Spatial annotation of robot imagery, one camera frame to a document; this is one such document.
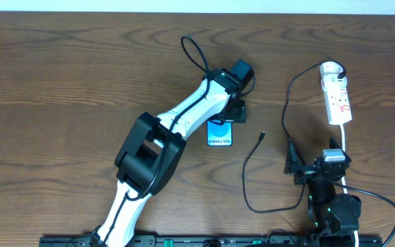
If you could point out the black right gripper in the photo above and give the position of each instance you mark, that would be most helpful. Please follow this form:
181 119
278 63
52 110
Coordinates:
308 173

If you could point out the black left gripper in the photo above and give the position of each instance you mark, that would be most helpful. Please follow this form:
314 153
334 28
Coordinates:
236 112

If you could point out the blue screen smartphone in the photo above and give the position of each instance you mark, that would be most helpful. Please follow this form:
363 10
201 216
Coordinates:
219 134

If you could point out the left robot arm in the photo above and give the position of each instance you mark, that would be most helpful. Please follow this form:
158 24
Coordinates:
151 152

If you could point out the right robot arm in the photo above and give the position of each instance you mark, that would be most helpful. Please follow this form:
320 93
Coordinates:
336 215

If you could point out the white power strip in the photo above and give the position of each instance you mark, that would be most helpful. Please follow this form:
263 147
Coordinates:
334 83

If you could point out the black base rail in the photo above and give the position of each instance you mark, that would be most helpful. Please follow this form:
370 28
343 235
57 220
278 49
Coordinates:
278 239

